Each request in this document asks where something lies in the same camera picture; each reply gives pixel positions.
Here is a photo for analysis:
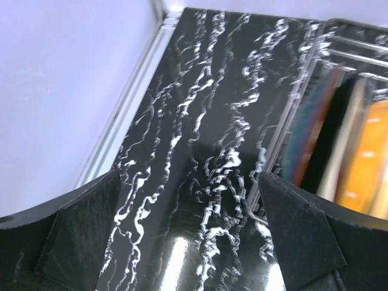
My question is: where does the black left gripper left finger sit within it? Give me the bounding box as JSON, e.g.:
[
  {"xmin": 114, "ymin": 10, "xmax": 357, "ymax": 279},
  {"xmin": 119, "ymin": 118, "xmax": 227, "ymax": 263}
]
[{"xmin": 1, "ymin": 170, "xmax": 121, "ymax": 290}]

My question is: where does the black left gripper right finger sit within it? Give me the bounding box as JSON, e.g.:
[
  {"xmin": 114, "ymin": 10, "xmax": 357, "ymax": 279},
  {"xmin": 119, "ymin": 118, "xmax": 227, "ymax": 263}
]
[{"xmin": 258, "ymin": 172, "xmax": 387, "ymax": 290}]

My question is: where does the dark brown round plate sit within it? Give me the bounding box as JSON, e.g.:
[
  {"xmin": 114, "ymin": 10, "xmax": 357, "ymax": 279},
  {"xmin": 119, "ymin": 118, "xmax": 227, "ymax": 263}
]
[{"xmin": 300, "ymin": 74, "xmax": 359, "ymax": 194}]

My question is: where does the orange dotted scalloped plate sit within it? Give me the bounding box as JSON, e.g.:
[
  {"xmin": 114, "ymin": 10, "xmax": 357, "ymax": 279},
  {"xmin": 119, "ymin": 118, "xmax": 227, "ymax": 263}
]
[{"xmin": 335, "ymin": 101, "xmax": 387, "ymax": 219}]

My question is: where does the blue round plate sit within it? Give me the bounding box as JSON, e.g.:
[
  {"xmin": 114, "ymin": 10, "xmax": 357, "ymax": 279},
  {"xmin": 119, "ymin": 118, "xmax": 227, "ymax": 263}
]
[{"xmin": 282, "ymin": 63, "xmax": 344, "ymax": 186}]

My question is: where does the metal wire dish rack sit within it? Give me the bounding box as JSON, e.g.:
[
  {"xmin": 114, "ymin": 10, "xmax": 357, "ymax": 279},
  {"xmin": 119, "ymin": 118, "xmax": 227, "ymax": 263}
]
[{"xmin": 247, "ymin": 18, "xmax": 388, "ymax": 225}]

